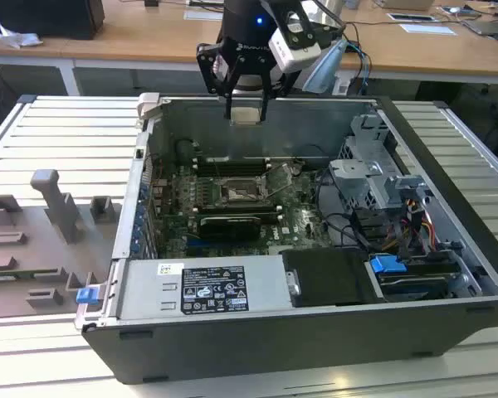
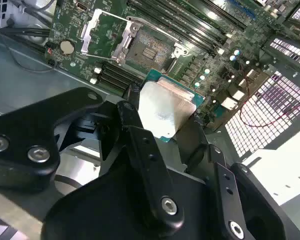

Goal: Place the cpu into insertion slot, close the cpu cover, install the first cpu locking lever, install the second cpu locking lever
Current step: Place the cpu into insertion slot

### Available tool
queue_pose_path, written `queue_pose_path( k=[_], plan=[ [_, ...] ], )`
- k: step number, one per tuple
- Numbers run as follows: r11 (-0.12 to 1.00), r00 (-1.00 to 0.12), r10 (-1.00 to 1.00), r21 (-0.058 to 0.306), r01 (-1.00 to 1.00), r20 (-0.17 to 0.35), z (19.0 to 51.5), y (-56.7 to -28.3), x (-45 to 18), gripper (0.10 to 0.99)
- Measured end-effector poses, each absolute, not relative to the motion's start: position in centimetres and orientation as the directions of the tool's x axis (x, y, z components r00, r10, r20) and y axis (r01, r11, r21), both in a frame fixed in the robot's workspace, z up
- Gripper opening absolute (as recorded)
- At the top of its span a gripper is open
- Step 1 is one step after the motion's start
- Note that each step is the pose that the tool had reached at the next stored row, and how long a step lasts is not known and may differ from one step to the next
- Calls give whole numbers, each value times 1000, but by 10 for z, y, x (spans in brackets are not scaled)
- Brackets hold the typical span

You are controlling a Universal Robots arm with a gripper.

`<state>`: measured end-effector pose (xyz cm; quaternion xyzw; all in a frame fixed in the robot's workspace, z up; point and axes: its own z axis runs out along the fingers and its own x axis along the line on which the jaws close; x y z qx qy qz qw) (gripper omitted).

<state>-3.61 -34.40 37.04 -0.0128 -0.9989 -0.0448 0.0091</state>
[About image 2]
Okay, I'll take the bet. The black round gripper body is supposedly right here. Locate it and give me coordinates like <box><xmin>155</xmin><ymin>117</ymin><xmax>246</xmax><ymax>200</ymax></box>
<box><xmin>43</xmin><ymin>146</ymin><xmax>226</xmax><ymax>240</ymax></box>

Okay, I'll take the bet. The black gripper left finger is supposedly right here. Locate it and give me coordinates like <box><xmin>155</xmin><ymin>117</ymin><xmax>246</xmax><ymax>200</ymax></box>
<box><xmin>0</xmin><ymin>84</ymin><xmax>185</xmax><ymax>232</ymax></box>

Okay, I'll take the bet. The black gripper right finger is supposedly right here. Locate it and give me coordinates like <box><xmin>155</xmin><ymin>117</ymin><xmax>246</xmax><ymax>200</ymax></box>
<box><xmin>186</xmin><ymin>113</ymin><xmax>300</xmax><ymax>240</ymax></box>

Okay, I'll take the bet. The metal socket cover frame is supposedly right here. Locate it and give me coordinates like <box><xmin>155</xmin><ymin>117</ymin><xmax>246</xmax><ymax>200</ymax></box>
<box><xmin>80</xmin><ymin>8</ymin><xmax>144</xmax><ymax>64</ymax></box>

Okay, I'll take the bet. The silver topped CPU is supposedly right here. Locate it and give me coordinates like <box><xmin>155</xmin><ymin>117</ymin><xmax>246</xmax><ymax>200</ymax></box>
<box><xmin>137</xmin><ymin>68</ymin><xmax>206</xmax><ymax>144</ymax></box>

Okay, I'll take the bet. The metal wire locking lever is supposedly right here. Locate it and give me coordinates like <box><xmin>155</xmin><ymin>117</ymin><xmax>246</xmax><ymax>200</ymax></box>
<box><xmin>126</xmin><ymin>15</ymin><xmax>145</xmax><ymax>27</ymax></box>

